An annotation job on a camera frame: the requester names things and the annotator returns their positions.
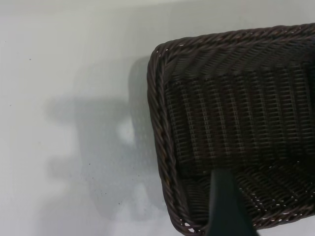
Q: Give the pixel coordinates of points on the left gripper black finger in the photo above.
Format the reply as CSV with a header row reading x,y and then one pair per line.
x,y
226,209

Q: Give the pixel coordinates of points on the dark brown woven basket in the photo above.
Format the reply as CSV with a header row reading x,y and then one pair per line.
x,y
233,110

